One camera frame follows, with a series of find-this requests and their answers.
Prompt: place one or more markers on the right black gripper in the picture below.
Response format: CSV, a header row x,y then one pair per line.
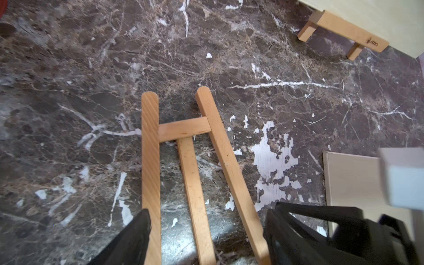
x,y
356,240

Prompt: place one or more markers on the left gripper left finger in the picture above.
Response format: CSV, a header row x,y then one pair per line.
x,y
130,246

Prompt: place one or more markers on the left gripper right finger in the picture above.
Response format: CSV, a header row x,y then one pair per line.
x,y
285,246

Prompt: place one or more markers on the plywood board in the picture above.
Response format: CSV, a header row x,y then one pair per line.
x,y
401,23
354,181

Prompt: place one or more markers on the wooden easel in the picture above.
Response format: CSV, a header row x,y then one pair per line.
x,y
154,133
362,38

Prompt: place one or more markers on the red pencil bucket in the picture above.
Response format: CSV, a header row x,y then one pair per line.
x,y
3,7

